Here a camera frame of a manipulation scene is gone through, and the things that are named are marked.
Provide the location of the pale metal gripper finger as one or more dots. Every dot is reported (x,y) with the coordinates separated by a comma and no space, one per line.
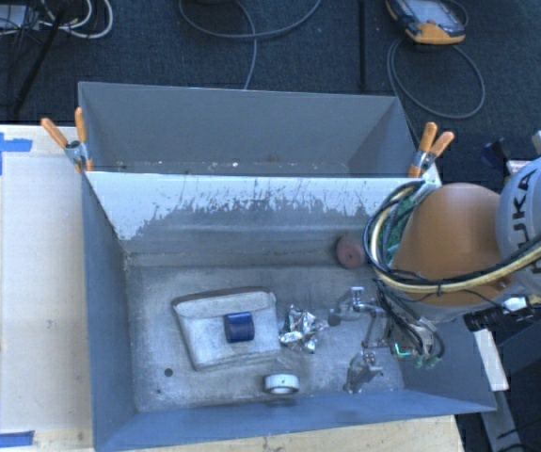
(351,305)
(360,374)

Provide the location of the red-brown round disc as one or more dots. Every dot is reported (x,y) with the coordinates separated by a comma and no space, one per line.
(350,252)

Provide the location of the crumpled silver foil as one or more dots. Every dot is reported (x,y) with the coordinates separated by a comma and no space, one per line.
(302,330)

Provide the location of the white tape roll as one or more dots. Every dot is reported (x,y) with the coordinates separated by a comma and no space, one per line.
(281,383)

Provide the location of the blue cylinder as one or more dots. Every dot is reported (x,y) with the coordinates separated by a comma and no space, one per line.
(239,327)

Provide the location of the grey metal bin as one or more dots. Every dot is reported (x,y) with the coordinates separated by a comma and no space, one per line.
(232,262)

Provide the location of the grey flat pouch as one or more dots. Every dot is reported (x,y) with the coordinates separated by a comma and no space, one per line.
(204,342)

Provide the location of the black cylinder on white bracket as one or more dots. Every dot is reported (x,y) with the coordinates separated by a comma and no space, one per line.
(486,319)

